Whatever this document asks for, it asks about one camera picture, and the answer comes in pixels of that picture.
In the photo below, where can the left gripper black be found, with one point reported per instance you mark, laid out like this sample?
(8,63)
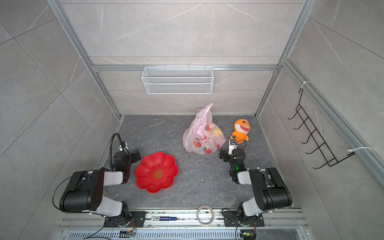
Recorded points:
(133,155)

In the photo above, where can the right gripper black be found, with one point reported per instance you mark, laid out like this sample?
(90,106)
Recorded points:
(226,154)

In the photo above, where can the red flower-shaped plate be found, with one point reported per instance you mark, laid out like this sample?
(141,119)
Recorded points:
(156,172)

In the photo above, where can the pink plastic bag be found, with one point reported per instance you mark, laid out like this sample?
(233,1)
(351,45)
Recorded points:
(203,137)

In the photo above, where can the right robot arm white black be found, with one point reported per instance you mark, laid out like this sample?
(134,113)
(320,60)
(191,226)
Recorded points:
(269,189)

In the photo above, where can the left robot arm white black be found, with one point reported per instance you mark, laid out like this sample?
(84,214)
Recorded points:
(84,192)

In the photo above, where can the orange shark plush toy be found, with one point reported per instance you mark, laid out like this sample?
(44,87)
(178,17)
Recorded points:
(242,128)

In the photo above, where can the clear tape roll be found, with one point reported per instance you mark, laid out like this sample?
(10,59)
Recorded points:
(205,215)

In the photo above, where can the blue marker pen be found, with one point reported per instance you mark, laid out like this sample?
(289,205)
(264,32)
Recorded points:
(163,219)

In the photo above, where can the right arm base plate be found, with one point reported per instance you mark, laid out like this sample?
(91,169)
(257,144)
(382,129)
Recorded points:
(234,219)

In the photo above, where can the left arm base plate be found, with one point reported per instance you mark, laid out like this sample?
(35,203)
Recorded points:
(136,218)

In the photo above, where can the black wire hook rack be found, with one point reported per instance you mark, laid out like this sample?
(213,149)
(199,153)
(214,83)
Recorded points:
(314,135)

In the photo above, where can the white wire mesh basket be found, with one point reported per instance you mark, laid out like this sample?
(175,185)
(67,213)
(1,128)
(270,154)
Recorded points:
(178,80)

